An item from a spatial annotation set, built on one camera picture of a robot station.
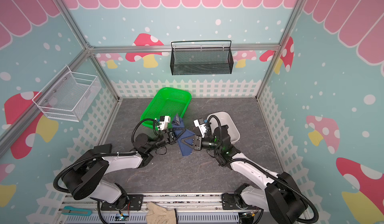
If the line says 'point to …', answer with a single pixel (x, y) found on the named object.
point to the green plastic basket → (168, 102)
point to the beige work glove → (156, 214)
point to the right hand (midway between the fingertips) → (181, 141)
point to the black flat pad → (104, 149)
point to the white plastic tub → (224, 119)
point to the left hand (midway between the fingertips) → (186, 134)
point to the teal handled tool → (69, 210)
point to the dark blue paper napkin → (178, 122)
